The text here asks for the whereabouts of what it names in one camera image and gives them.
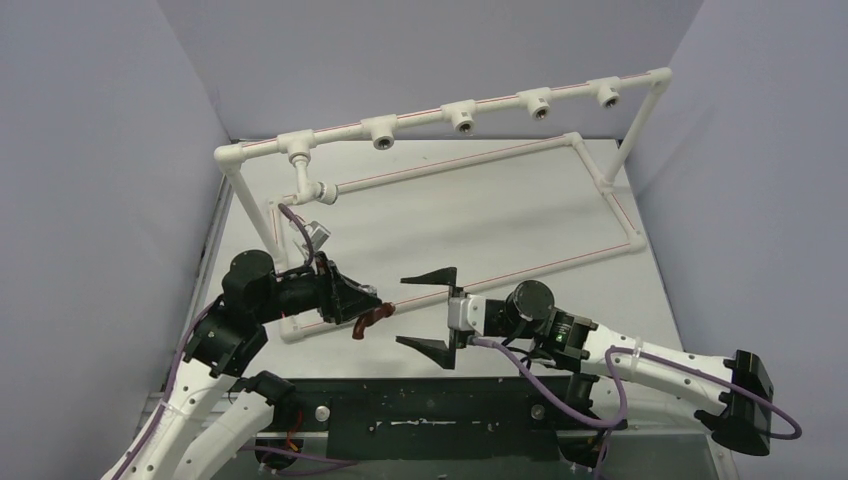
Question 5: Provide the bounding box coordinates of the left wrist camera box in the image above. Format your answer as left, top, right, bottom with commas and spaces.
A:
292, 221, 331, 258

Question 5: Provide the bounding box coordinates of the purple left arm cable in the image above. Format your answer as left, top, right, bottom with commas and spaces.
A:
122, 203, 318, 480

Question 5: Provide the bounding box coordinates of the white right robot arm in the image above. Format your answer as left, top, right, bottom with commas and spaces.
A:
396, 267, 774, 456

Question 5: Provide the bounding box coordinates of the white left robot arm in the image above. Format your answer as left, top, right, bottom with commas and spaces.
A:
104, 250, 395, 479

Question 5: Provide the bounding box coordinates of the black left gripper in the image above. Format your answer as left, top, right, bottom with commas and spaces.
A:
256, 250, 382, 322

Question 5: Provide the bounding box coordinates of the aluminium rail frame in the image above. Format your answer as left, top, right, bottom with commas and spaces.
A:
125, 178, 730, 480

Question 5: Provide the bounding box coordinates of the white pipe frame with tees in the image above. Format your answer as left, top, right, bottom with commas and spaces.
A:
213, 66, 674, 344

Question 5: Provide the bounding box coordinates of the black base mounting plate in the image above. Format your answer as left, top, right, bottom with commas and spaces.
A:
243, 377, 602, 469

